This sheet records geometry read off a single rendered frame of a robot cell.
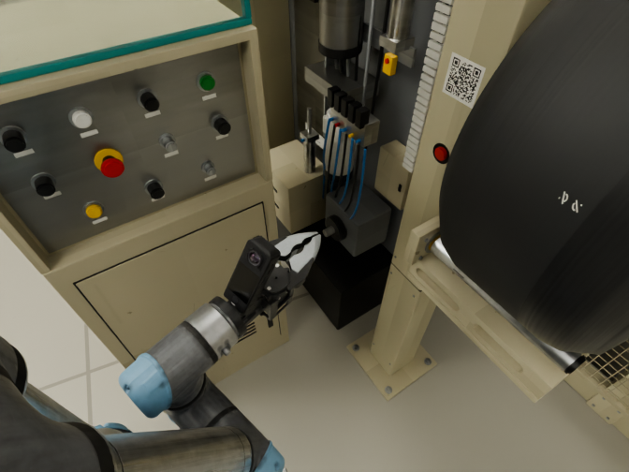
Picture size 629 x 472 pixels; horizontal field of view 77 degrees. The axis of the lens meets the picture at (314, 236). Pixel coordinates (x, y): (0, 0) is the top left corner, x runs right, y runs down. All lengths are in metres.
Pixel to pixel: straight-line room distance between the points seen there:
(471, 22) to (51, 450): 0.75
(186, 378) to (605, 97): 0.57
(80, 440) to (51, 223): 0.68
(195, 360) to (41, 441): 0.28
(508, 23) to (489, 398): 1.39
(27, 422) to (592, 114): 0.53
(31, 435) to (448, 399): 1.55
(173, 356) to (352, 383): 1.19
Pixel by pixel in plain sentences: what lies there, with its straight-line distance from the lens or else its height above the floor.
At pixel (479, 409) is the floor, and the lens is 1.76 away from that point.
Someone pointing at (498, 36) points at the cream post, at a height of 1.31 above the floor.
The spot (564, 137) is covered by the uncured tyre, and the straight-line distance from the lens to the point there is 0.50.
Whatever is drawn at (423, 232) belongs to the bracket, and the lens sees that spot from 0.86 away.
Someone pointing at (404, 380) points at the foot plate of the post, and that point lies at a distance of 1.70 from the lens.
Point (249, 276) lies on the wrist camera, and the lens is 0.56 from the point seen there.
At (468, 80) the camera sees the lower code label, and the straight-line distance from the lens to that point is 0.79.
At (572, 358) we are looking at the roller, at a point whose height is 0.92.
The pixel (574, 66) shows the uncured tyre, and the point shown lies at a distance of 0.51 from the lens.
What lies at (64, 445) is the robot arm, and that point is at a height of 1.29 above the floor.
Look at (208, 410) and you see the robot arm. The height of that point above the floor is 0.98.
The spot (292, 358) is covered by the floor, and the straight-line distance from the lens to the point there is 1.72.
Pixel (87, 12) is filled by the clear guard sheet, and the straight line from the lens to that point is 0.77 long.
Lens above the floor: 1.56
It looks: 49 degrees down
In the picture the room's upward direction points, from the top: straight up
